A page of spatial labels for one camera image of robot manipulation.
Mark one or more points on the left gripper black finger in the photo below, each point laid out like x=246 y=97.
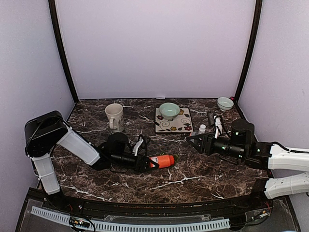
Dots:
x=150 y=168
x=152 y=162

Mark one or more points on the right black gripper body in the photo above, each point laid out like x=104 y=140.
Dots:
x=209 y=150

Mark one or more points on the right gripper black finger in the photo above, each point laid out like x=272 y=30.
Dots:
x=196 y=138
x=197 y=145

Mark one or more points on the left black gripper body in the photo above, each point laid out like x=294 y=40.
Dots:
x=137 y=166

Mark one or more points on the white pill bottle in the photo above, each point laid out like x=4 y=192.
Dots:
x=202 y=129

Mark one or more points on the red pill bottle grey lid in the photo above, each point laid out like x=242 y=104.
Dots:
x=163 y=161

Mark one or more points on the green pill organizer box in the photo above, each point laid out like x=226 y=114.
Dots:
x=176 y=158

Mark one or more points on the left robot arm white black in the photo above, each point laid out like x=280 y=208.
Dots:
x=45 y=132

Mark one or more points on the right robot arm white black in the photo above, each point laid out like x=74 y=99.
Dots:
x=267 y=156

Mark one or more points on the floral square coaster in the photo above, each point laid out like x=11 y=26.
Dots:
x=181 y=124

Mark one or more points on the celadon green bowl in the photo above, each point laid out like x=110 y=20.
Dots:
x=169 y=111

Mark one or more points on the small white bowl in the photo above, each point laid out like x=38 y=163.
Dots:
x=224 y=103

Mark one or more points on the cream ceramic mug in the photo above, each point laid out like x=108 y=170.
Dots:
x=115 y=115

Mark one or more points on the small circuit board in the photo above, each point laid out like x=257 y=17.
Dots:
x=77 y=222

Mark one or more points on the white slotted cable duct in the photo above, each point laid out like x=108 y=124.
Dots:
x=102 y=226

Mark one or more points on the black right frame post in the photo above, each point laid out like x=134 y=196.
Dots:
x=250 y=49

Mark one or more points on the black frame post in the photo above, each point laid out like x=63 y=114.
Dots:
x=61 y=50
x=250 y=49

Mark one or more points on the black left frame post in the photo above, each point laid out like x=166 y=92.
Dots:
x=61 y=50

